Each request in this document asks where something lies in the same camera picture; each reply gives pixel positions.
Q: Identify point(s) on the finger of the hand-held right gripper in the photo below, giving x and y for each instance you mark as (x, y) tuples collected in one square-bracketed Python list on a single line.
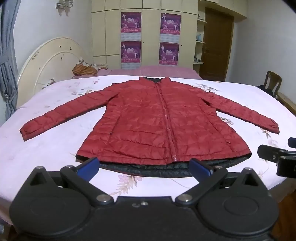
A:
[(292, 142), (268, 154)]

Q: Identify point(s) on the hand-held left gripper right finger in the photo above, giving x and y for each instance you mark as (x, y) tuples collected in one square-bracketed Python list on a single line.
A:
[(200, 170)]

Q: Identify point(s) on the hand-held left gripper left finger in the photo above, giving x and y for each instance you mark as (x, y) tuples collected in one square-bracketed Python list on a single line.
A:
[(88, 168)]

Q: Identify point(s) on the red puffer jacket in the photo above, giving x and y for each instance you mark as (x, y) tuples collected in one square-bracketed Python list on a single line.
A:
[(148, 120)]

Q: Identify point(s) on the wooden side table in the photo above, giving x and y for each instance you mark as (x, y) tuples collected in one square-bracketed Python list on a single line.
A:
[(288, 102)]

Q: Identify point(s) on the bed with floral sheet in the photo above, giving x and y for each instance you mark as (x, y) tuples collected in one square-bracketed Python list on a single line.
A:
[(46, 148)]

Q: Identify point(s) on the dark bag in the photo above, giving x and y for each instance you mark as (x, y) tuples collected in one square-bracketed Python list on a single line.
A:
[(264, 90)]

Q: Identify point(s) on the wooden chair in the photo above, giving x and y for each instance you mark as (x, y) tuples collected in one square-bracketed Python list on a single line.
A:
[(272, 81)]

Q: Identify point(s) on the floral pillow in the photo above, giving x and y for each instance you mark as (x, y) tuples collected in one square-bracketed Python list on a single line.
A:
[(94, 64)]

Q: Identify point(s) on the cream bed headboard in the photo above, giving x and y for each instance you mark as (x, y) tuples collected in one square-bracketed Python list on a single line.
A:
[(48, 62)]

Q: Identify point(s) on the brown wooden door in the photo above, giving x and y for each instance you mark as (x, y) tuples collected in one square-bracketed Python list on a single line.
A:
[(218, 46)]

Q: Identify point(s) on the cream open corner shelf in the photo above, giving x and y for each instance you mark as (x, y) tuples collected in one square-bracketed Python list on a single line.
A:
[(200, 46)]

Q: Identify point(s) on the cream wardrobe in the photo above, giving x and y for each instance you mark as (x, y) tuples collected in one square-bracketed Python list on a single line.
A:
[(111, 34)]

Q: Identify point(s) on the blue-grey curtain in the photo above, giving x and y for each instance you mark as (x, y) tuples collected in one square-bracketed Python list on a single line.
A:
[(7, 58)]

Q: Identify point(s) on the purple wall poster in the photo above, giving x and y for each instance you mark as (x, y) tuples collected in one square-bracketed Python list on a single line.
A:
[(170, 24), (130, 23), (130, 52), (169, 52)]

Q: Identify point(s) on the white wall ornament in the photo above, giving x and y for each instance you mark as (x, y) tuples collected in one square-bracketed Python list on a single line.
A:
[(65, 4)]

